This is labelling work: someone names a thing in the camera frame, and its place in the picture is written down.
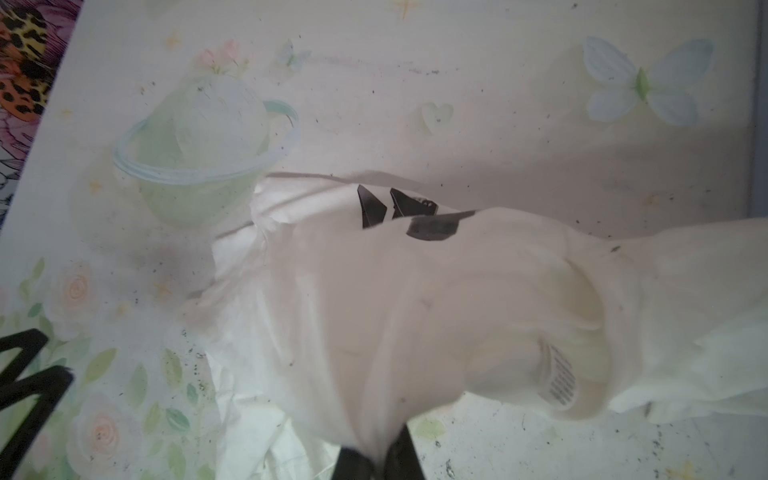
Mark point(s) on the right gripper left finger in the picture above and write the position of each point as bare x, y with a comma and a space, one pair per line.
351, 465

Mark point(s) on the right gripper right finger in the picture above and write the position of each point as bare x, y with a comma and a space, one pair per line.
402, 461

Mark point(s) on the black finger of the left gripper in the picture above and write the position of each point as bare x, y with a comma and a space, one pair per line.
47, 387

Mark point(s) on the white printed t-shirt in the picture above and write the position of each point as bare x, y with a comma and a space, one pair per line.
341, 311

